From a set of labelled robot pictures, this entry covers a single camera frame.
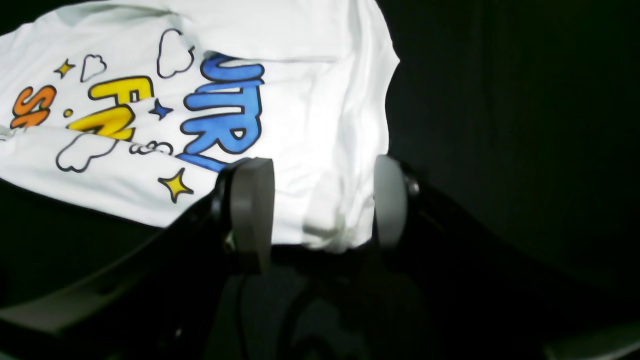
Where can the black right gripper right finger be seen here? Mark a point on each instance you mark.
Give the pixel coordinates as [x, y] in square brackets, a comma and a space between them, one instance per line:
[489, 300]

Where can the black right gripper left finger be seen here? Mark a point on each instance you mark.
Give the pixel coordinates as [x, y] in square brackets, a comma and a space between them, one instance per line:
[117, 292]

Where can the white printed t-shirt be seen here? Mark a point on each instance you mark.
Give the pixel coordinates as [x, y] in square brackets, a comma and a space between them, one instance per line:
[133, 107]

